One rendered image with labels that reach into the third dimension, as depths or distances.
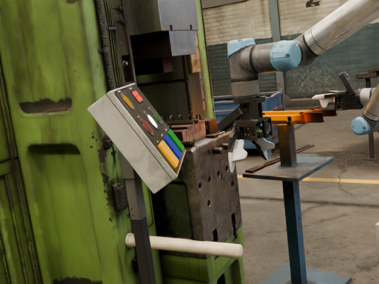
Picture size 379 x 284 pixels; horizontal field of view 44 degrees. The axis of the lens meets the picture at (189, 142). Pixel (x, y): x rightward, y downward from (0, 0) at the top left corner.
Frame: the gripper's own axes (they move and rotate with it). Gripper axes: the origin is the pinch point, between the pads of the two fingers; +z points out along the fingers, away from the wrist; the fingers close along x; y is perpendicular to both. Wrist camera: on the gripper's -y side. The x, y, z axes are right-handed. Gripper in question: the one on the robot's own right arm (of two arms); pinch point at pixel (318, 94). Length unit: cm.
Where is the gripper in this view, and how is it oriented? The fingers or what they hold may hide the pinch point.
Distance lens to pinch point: 223.7
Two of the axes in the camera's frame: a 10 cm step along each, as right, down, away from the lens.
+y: 1.2, 9.8, 1.8
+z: -7.6, -0.2, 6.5
